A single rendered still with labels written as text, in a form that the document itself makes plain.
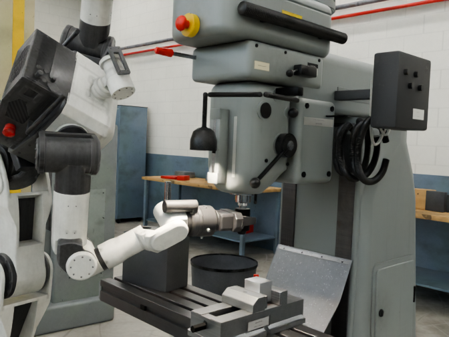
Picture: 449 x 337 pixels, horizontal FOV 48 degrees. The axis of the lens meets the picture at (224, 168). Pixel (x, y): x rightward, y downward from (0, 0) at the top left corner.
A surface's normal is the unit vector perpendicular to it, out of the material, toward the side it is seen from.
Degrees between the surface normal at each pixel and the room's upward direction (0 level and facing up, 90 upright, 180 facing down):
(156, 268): 90
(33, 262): 81
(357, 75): 90
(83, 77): 58
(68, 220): 100
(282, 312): 90
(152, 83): 90
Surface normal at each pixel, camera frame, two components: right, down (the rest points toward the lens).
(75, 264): 0.32, 0.23
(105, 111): 0.72, -0.47
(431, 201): -0.76, 0.00
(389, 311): 0.69, 0.04
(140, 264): -0.58, 0.02
